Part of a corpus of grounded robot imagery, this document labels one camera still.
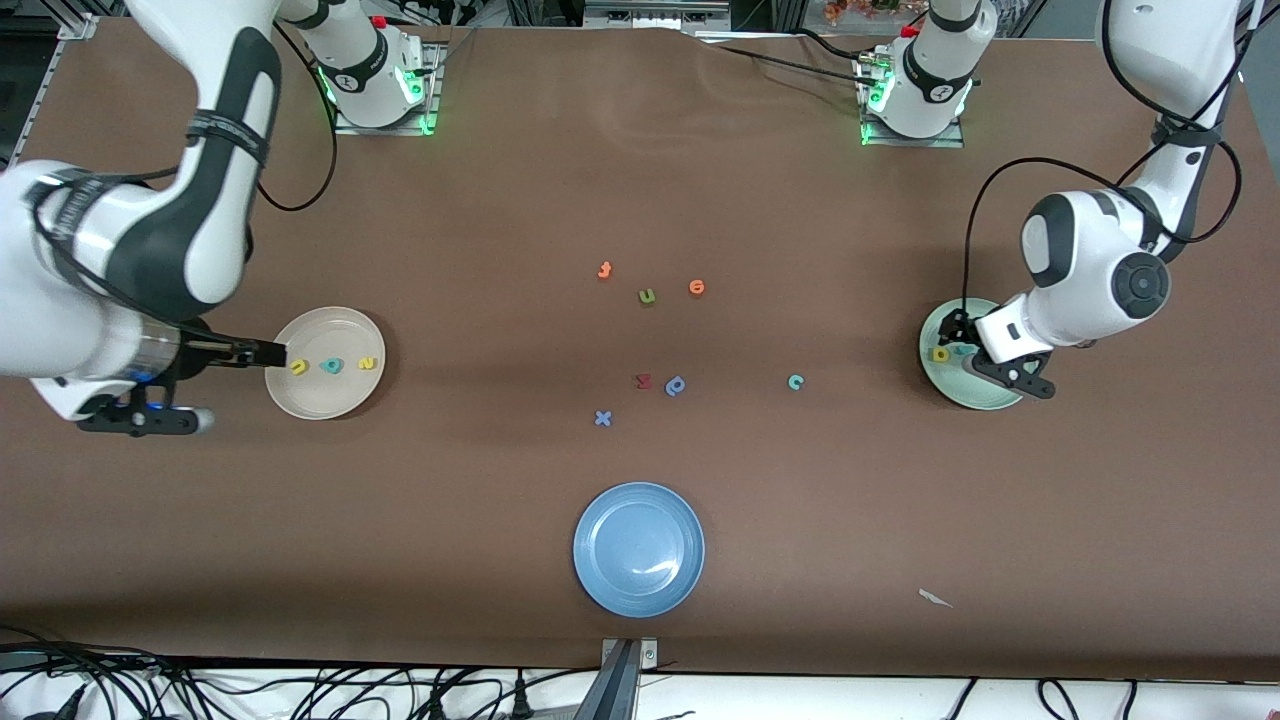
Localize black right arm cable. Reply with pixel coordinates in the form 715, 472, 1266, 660
20, 20, 338, 346

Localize metal table bracket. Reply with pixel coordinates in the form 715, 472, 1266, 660
601, 638, 660, 670

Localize brown table cover sheet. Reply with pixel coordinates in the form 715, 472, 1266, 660
0, 20, 1280, 681

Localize green round plate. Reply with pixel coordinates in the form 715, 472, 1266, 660
918, 297, 1031, 411

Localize grey aluminium post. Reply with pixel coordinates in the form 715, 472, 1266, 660
574, 640, 641, 720

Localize beige round plate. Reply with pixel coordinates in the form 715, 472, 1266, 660
264, 306, 387, 421

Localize aluminium frame rail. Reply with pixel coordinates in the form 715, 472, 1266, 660
0, 0, 96, 171

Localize black table cable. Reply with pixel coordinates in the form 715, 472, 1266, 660
790, 28, 886, 63
700, 40, 881, 91

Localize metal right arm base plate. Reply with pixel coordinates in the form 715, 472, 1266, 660
333, 45, 442, 137

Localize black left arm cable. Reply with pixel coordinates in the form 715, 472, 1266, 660
960, 0, 1246, 336

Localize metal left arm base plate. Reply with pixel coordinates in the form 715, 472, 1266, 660
858, 50, 967, 149

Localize orange flowers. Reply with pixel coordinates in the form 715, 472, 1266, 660
825, 0, 901, 26

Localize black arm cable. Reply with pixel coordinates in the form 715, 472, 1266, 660
960, 0, 1246, 336
20, 20, 338, 346

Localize grey equipment box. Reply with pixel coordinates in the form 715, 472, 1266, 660
585, 0, 731, 31

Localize blue round plate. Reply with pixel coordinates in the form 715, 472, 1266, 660
572, 482, 706, 618

